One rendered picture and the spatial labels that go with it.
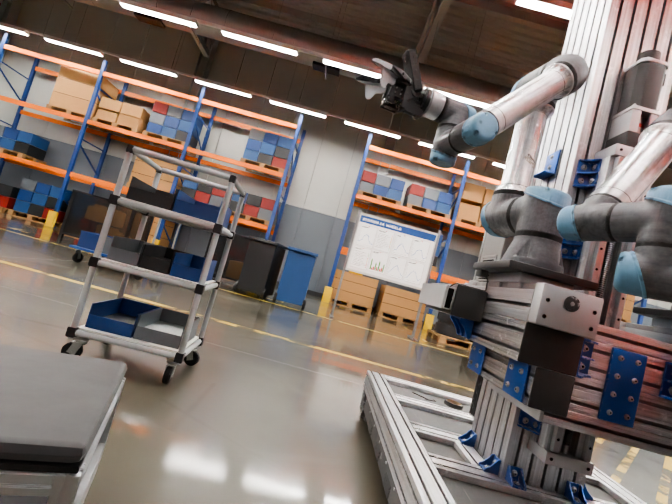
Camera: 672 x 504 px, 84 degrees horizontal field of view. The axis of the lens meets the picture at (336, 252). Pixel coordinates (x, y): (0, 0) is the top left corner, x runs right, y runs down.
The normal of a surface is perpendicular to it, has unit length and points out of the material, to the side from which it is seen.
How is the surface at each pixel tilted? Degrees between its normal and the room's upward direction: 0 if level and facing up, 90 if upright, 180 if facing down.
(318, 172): 90
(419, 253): 90
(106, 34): 90
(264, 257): 90
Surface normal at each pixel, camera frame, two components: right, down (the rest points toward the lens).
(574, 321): 0.02, -0.07
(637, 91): -0.66, -0.23
